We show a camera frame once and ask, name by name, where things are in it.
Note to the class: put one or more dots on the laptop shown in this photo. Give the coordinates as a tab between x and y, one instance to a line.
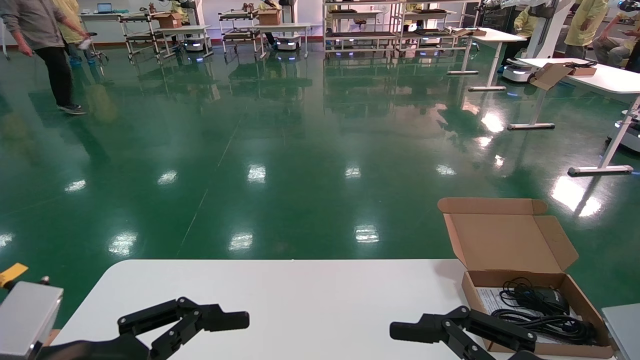
104	8

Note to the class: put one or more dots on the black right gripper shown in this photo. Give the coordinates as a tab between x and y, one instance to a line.
530	356

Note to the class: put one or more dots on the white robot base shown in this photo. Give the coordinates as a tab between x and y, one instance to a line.
627	135

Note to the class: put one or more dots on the seated person light trousers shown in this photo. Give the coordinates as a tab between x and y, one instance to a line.
612	47

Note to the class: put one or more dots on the person in yellow coat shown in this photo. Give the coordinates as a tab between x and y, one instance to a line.
526	22

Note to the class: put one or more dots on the large white desk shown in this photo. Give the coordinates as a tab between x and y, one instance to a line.
610	80

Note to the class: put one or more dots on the yellow tag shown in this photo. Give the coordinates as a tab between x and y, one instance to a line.
12	274

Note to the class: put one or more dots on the flat open cardboard carton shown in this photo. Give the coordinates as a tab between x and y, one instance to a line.
550	75

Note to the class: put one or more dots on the black power adapter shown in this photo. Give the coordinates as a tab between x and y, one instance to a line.
550	301

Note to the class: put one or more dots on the seated person in yellow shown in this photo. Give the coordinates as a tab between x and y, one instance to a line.
270	5
176	6

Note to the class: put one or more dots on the metal shelving unit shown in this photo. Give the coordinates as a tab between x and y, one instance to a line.
360	35
425	32

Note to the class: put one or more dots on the black stool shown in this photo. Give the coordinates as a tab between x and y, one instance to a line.
91	34

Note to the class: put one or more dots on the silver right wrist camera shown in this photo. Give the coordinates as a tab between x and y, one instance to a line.
625	335

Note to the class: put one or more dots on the white wheeled robot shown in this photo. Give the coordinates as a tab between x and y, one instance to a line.
288	44
194	45

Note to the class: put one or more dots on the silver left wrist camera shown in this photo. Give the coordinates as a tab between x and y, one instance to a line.
27	317

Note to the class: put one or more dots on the tall white robot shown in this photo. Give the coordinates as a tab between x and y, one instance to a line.
547	30

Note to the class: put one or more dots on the small white desk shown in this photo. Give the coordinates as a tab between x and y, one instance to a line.
492	34

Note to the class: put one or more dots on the brown cardboard storage box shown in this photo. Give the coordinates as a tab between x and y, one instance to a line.
505	240

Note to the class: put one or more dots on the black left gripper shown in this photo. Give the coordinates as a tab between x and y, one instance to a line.
100	350

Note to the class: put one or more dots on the white printed instruction sheet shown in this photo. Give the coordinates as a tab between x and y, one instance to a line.
492	300

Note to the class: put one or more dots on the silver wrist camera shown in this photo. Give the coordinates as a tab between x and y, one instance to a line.
625	335
27	317

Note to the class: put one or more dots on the yellow coat person blue jeans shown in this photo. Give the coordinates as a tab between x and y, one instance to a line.
70	7

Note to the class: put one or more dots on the white work table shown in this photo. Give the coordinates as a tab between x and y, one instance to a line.
182	30
285	26

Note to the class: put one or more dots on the metal pipe rack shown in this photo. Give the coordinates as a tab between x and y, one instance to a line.
137	36
239	34

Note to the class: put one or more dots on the white table with laptop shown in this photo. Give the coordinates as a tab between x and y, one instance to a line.
112	15

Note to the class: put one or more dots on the person in grey sweater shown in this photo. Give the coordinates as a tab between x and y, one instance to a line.
35	25

